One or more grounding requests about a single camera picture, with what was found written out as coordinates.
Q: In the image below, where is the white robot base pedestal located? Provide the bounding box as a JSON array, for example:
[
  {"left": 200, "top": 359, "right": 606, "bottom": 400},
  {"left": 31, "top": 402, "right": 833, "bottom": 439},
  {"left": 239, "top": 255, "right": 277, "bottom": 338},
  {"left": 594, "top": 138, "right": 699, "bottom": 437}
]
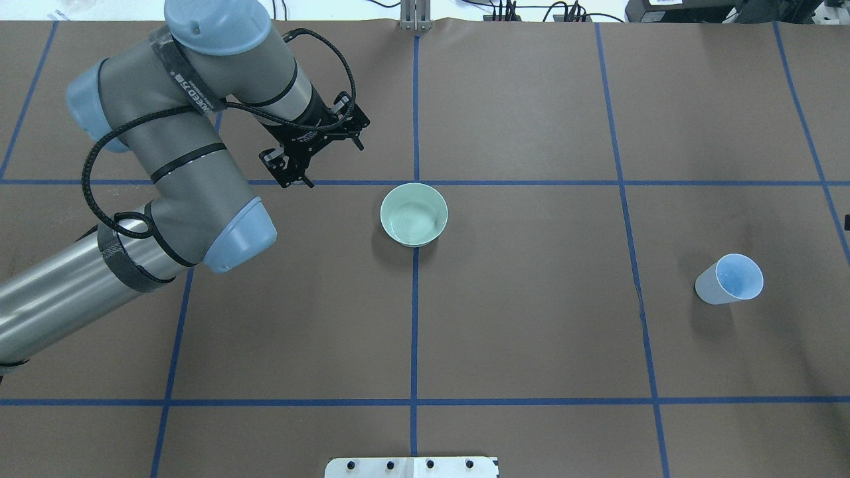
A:
[{"left": 324, "top": 456, "right": 500, "bottom": 477}]

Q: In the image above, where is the light blue plastic cup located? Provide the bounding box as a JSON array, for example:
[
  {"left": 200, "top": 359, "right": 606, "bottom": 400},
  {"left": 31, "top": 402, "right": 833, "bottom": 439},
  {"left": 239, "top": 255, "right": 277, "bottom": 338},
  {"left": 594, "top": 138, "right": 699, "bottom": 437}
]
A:
[{"left": 693, "top": 253, "right": 764, "bottom": 305}]

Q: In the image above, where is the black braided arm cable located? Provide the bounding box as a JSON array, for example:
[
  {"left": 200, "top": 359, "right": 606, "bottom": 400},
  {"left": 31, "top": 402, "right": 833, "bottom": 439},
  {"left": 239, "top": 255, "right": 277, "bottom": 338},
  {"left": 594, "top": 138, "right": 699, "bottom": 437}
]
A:
[{"left": 81, "top": 28, "right": 357, "bottom": 240}]

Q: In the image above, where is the pale green bowl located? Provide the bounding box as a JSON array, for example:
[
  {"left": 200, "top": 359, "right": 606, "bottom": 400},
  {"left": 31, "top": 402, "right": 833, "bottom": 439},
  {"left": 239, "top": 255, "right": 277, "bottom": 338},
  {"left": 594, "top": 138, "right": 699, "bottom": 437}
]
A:
[{"left": 379, "top": 183, "right": 449, "bottom": 248}]

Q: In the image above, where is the brown paper table mat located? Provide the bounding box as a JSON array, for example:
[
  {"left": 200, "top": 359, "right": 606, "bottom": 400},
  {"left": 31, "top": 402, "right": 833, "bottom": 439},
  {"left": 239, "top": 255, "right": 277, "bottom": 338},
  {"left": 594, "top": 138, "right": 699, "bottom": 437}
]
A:
[{"left": 2, "top": 19, "right": 848, "bottom": 477}]

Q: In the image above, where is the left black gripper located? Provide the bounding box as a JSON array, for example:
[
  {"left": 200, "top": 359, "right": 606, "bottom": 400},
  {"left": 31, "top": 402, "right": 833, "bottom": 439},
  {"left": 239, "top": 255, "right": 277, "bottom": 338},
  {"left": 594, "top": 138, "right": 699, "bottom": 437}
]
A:
[{"left": 259, "top": 93, "right": 371, "bottom": 189}]

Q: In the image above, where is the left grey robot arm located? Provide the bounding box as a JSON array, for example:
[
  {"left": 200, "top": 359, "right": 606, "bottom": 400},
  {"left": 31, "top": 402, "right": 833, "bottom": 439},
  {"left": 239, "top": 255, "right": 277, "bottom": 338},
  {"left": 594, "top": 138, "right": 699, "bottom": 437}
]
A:
[{"left": 1, "top": 1, "right": 370, "bottom": 375}]

